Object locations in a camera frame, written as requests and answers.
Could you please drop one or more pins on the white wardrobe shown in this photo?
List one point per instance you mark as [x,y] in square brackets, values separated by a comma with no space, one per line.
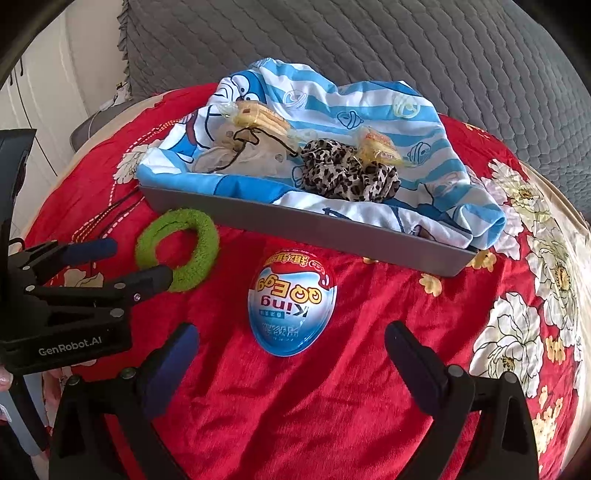
[51,83]

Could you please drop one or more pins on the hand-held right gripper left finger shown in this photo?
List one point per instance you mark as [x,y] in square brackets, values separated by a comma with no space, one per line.
[171,369]

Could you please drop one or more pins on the blue egg-shaped snack pack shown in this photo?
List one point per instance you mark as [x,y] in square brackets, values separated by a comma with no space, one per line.
[293,309]

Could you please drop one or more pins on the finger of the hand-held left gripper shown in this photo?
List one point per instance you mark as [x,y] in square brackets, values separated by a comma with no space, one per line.
[87,249]
[129,284]

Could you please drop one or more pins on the blue striped cartoon cloth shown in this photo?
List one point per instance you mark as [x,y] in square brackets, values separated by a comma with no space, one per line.
[332,106]

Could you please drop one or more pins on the person's left hand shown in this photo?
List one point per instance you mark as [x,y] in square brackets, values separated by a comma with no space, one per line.
[4,379]

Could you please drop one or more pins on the grey tray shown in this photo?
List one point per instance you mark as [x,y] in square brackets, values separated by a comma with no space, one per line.
[323,230]

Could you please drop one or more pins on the long biscuit packet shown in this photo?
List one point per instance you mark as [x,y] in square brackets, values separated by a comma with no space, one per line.
[261,119]

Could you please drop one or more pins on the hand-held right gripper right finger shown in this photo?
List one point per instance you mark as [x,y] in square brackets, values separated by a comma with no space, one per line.
[411,364]

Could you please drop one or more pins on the grey quilted sofa cover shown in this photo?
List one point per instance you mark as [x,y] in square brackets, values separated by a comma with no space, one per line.
[415,46]

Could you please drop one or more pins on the beige scrunchie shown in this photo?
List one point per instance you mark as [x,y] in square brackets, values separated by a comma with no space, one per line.
[249,159]

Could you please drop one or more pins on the leopard print scrunchie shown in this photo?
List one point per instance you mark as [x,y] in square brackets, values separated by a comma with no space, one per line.
[332,173]

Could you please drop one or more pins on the grey cushion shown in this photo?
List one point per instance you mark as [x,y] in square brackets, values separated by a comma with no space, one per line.
[85,131]

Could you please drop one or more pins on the green fuzzy scrunchie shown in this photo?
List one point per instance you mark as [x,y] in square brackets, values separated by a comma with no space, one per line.
[203,244]

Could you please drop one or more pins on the small biscuit packet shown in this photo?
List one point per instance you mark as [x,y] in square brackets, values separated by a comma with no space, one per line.
[381,146]

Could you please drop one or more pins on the red floral blanket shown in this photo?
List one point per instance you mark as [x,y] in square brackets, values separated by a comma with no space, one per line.
[323,415]

